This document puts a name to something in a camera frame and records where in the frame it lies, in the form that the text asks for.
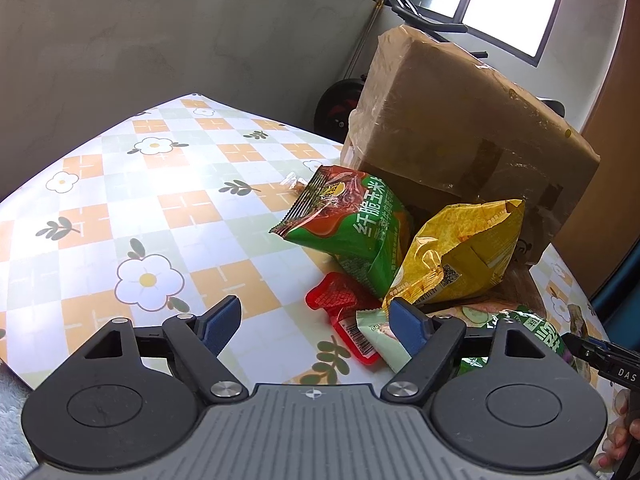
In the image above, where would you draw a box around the red sauce packet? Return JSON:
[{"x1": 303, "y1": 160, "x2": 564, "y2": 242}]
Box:
[{"x1": 305, "y1": 272, "x2": 381, "y2": 366}]

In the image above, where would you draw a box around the green cucumber chip bag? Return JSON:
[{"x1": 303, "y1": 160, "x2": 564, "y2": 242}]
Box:
[{"x1": 354, "y1": 301, "x2": 572, "y2": 378}]

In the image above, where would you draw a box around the brown cardboard box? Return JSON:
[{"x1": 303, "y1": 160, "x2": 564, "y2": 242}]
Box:
[{"x1": 341, "y1": 44, "x2": 600, "y2": 266}]

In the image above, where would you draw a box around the floral checkered bed sheet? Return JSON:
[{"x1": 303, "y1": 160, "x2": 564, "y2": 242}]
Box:
[{"x1": 0, "y1": 91, "x2": 614, "y2": 470}]

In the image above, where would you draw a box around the red green corn chip bag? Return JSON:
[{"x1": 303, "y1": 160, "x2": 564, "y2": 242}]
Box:
[{"x1": 271, "y1": 165, "x2": 412, "y2": 299}]

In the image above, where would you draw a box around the yellow crinkled snack bag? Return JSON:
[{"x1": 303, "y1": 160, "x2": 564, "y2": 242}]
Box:
[{"x1": 382, "y1": 200, "x2": 525, "y2": 310}]

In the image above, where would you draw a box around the black exercise bike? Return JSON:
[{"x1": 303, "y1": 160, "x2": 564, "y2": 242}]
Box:
[{"x1": 313, "y1": 0, "x2": 566, "y2": 131}]

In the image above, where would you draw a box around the person right hand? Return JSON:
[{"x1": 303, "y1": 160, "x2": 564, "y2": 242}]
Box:
[{"x1": 593, "y1": 390, "x2": 639, "y2": 470}]

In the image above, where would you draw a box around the wooden headboard panel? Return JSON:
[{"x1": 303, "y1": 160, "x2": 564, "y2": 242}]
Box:
[{"x1": 554, "y1": 14, "x2": 639, "y2": 296}]

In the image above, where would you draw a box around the small clear nut packet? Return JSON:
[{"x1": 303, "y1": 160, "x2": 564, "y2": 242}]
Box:
[{"x1": 280, "y1": 171, "x2": 308, "y2": 196}]

